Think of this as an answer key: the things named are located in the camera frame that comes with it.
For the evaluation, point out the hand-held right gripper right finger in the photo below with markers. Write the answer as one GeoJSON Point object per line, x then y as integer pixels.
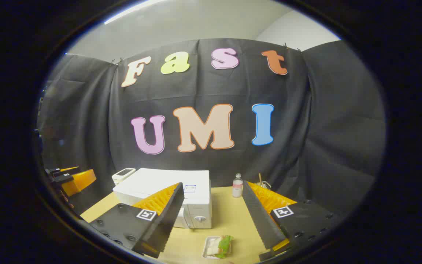
{"type": "Point", "coordinates": [256, 216]}

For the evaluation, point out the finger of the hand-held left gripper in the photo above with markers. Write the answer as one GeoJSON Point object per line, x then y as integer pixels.
{"type": "Point", "coordinates": [59, 171]}
{"type": "Point", "coordinates": [81, 181]}

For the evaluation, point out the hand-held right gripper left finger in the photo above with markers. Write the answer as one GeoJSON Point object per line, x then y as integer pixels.
{"type": "Point", "coordinates": [170, 212]}

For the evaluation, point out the white microwave oven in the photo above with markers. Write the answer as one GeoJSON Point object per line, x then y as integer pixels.
{"type": "Point", "coordinates": [159, 183]}

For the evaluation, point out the sandwich with green lettuce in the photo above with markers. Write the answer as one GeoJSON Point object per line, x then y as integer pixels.
{"type": "Point", "coordinates": [222, 245]}

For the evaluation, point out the small bottle with pink label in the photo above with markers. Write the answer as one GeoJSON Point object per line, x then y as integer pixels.
{"type": "Point", "coordinates": [237, 189]}

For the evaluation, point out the wooden stick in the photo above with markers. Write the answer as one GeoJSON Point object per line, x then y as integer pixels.
{"type": "Point", "coordinates": [260, 179]}

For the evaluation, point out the white toaster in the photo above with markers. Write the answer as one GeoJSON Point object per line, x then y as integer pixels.
{"type": "Point", "coordinates": [123, 175]}

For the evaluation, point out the white rectangular tray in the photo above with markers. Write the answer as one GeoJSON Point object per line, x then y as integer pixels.
{"type": "Point", "coordinates": [205, 251]}

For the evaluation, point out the black backdrop cloth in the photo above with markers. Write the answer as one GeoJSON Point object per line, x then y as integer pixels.
{"type": "Point", "coordinates": [306, 128]}

